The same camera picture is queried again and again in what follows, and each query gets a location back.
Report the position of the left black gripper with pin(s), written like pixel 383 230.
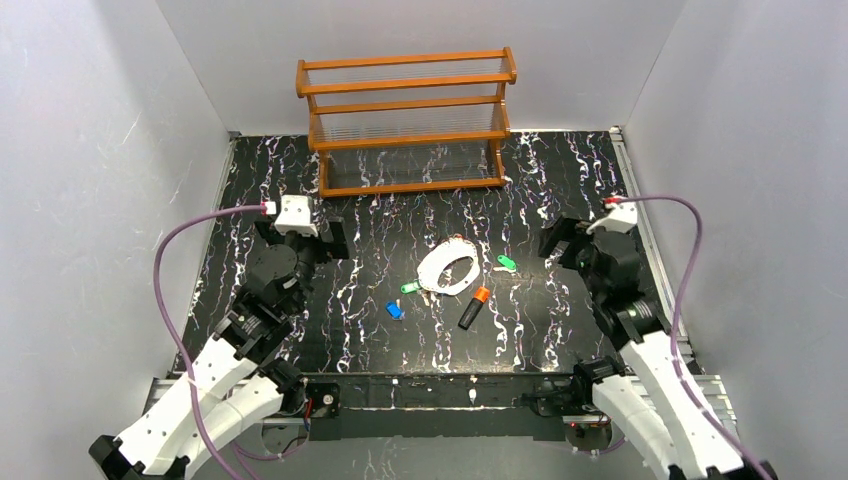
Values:
pixel 329 240

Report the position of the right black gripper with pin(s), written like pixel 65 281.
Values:
pixel 563 241

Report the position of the green key tag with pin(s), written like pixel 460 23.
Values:
pixel 507 263
pixel 410 287

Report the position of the blue key tag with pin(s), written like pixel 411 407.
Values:
pixel 394 310

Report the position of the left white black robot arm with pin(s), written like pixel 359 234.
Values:
pixel 237 379

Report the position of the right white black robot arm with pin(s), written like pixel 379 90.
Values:
pixel 648 393

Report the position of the orange capped black marker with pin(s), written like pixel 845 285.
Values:
pixel 479 298

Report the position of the orange wooden shelf rack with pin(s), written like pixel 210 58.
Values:
pixel 379 103

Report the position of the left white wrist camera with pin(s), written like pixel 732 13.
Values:
pixel 291 213

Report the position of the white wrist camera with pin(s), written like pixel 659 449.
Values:
pixel 291 213
pixel 621 216

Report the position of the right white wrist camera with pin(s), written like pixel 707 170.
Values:
pixel 621 216

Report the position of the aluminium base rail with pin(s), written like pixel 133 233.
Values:
pixel 381 405

